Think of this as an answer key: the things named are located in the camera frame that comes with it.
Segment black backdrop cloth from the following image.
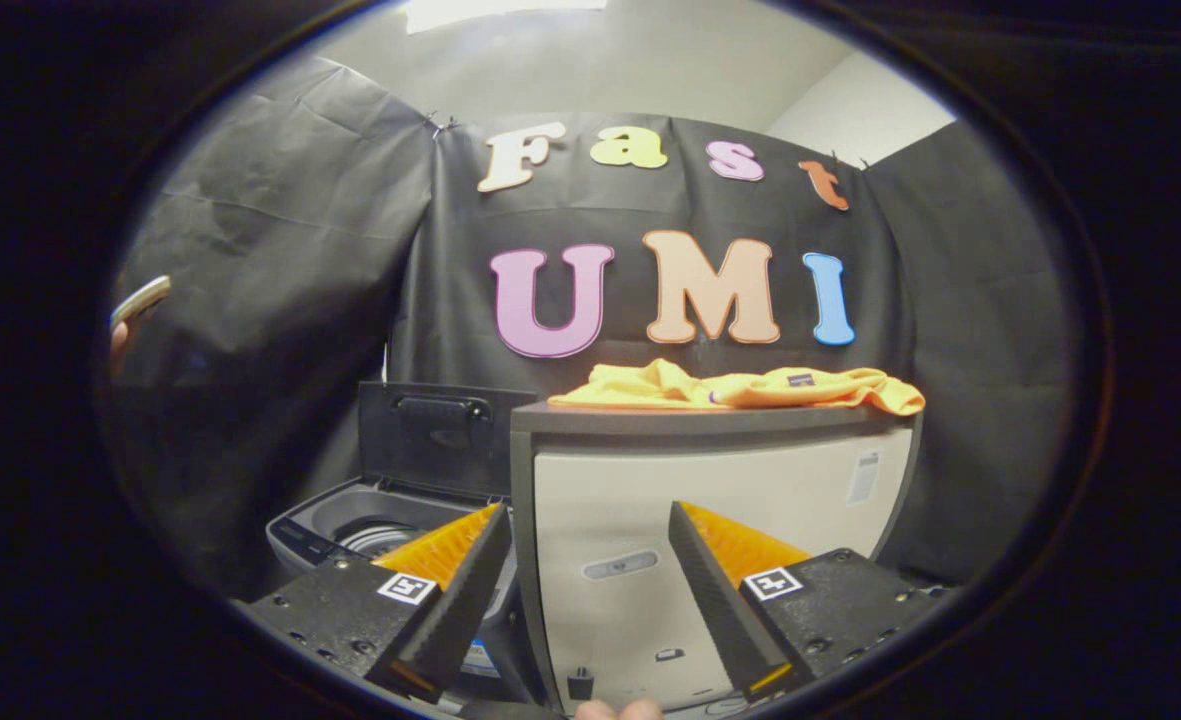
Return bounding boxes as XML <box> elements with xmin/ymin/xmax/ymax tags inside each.
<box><xmin>100</xmin><ymin>55</ymin><xmax>1076</xmax><ymax>601</ymax></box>

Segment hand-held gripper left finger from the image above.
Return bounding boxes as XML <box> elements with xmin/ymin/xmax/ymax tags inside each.
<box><xmin>233</xmin><ymin>502</ymin><xmax>513</xmax><ymax>705</ymax></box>

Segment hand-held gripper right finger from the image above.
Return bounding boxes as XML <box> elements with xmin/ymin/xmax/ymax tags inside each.
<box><xmin>668</xmin><ymin>500</ymin><xmax>951</xmax><ymax>701</ymax></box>

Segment grey washing machine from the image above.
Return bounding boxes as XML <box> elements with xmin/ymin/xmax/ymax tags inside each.
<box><xmin>266</xmin><ymin>478</ymin><xmax>543</xmax><ymax>703</ymax></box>

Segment beige cabinet with dark frame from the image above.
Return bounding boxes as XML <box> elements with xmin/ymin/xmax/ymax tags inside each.
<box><xmin>510</xmin><ymin>400</ymin><xmax>923</xmax><ymax>716</ymax></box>

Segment orange yellow shirt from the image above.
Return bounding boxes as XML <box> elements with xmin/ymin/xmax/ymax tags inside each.
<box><xmin>548</xmin><ymin>358</ymin><xmax>926</xmax><ymax>417</ymax></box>

